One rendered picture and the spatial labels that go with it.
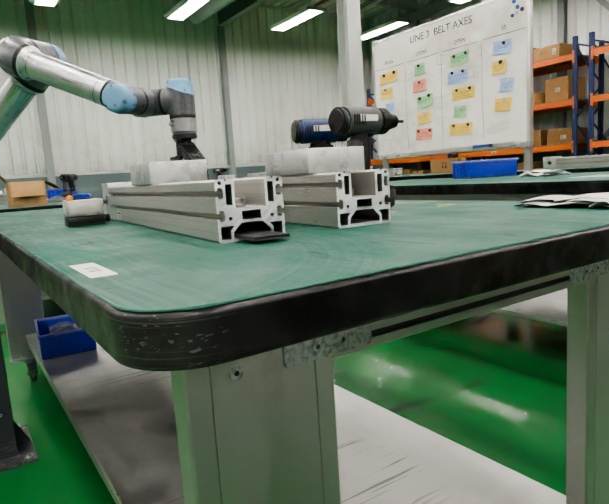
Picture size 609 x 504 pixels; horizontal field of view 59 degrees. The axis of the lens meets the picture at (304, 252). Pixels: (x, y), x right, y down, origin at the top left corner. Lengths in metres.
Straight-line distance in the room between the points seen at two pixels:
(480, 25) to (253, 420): 3.84
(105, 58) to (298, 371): 12.72
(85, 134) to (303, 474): 12.36
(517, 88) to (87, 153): 10.25
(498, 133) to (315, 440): 3.56
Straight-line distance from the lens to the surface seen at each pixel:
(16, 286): 2.75
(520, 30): 3.99
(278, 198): 0.76
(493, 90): 4.06
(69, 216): 1.32
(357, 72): 9.66
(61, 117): 12.71
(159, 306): 0.39
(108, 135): 12.90
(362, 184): 0.87
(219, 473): 0.53
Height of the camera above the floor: 0.86
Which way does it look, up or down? 8 degrees down
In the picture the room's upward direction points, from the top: 4 degrees counter-clockwise
